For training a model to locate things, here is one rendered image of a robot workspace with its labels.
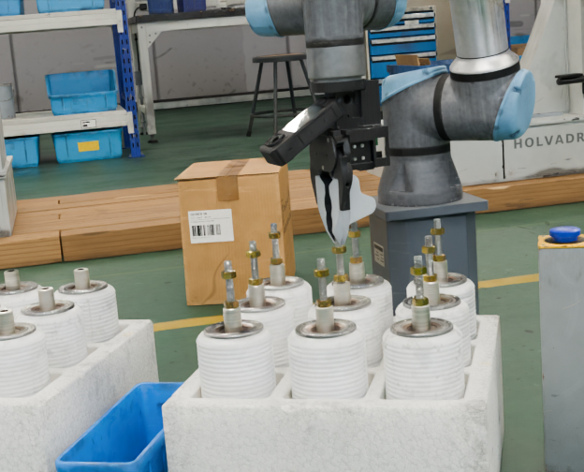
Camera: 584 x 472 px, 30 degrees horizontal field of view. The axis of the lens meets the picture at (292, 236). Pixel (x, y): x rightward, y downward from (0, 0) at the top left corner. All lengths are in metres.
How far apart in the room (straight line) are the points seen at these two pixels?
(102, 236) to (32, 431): 1.81
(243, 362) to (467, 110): 0.69
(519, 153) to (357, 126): 2.17
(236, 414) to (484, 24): 0.80
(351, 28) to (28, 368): 0.60
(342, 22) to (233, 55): 8.34
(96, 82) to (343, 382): 5.15
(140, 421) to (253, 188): 0.95
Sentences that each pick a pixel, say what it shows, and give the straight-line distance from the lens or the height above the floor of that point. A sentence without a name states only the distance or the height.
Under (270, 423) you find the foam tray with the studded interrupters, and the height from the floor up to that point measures 0.16.
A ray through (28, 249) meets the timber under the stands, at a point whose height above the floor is 0.05.
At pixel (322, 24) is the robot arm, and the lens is 1.36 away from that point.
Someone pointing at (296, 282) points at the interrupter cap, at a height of 0.25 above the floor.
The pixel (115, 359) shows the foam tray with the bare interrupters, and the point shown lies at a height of 0.16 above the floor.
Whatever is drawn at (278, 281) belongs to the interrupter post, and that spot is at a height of 0.26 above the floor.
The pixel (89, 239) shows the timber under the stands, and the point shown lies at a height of 0.06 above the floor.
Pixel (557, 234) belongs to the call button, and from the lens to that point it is 1.45.
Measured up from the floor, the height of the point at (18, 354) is 0.23.
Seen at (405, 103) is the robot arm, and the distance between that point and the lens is 1.85.
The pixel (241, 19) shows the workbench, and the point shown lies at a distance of 6.65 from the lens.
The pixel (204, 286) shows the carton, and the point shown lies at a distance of 2.50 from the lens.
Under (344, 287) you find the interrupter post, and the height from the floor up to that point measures 0.28.
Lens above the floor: 0.62
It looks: 11 degrees down
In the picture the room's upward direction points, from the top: 4 degrees counter-clockwise
